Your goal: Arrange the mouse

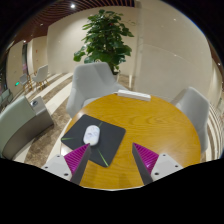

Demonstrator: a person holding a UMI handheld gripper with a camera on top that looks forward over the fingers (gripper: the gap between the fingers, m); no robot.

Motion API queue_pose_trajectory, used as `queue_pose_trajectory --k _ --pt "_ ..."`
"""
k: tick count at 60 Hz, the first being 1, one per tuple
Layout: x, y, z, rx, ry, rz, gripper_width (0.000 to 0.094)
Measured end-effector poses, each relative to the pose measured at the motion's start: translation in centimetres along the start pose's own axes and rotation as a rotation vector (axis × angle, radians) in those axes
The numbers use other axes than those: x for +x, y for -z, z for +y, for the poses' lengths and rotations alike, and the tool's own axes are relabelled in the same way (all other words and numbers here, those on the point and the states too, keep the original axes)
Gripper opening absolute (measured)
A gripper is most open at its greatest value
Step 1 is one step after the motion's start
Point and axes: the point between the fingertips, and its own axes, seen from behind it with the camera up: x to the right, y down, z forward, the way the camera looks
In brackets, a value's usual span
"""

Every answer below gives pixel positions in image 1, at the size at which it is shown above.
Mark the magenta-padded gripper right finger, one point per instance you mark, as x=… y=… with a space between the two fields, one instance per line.
x=160 y=166

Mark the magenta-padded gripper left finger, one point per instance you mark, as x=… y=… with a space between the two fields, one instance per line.
x=63 y=166

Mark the white cartoon-print computer mouse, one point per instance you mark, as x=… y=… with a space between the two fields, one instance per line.
x=91 y=134

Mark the black green-lined mouse pad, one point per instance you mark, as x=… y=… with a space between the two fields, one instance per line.
x=110 y=136

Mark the grey-green curved sofa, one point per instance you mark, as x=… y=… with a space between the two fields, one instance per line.
x=18 y=123

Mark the light grey shell chair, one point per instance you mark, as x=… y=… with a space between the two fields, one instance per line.
x=90 y=83
x=195 y=111

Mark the white power strip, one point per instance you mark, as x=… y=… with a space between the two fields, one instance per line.
x=134 y=95

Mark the small grey distant chair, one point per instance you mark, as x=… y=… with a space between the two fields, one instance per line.
x=24 y=80

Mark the white distant chair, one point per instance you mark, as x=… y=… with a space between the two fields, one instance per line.
x=41 y=73

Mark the large green potted plant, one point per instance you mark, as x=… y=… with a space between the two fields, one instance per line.
x=105 y=36

